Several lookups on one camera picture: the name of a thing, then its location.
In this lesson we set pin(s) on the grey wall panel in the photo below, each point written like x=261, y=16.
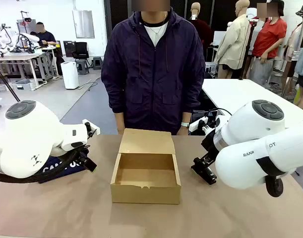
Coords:
x=83, y=24

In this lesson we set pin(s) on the mannequin with dark red garment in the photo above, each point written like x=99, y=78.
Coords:
x=202, y=29

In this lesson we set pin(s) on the black office chair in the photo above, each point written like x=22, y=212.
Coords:
x=81, y=50

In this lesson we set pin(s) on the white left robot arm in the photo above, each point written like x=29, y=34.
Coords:
x=29, y=129

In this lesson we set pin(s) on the grey workbench table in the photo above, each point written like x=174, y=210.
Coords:
x=17, y=57

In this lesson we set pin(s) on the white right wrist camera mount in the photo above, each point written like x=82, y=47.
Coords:
x=197, y=124

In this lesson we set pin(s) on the woman in red shirt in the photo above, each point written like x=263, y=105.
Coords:
x=269, y=42

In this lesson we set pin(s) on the brown cardboard box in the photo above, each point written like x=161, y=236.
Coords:
x=145, y=173

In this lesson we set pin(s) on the grey stool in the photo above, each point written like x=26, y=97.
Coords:
x=97, y=62
x=82, y=66

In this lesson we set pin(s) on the navy CAMPUS zipper pouch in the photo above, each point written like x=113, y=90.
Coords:
x=48, y=171

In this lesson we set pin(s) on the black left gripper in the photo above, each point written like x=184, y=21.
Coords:
x=83, y=152

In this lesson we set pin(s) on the black tripod leg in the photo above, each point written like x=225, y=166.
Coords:
x=7, y=85

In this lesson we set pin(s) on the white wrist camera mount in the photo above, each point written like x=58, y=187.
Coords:
x=197, y=124
x=94, y=129

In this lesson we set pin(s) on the clear plastic storage bin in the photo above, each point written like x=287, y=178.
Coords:
x=23, y=84

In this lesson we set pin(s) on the person in purple jacket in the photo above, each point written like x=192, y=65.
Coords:
x=153, y=79

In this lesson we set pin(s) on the person's right hand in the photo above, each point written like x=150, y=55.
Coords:
x=120, y=129

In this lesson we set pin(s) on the white smartwatch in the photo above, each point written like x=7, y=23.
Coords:
x=185, y=124

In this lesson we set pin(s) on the person's right forearm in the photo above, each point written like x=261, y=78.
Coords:
x=115, y=101

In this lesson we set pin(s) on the white air purifier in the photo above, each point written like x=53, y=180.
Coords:
x=70, y=75

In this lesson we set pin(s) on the person's left forearm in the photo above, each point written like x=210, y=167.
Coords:
x=191, y=101

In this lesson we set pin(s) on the seated man in dark shirt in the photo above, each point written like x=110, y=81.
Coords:
x=45, y=37

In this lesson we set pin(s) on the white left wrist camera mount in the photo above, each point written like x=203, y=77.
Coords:
x=94, y=129

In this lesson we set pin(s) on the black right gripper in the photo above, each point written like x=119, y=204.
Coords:
x=210, y=143

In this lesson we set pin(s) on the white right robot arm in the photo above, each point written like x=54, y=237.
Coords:
x=240, y=161

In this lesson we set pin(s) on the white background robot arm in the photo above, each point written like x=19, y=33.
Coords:
x=2, y=37
x=27, y=41

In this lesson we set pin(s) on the mannequin with beige jacket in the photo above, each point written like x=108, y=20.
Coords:
x=236, y=42

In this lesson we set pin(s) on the person's left hand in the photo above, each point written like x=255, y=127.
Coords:
x=183, y=131

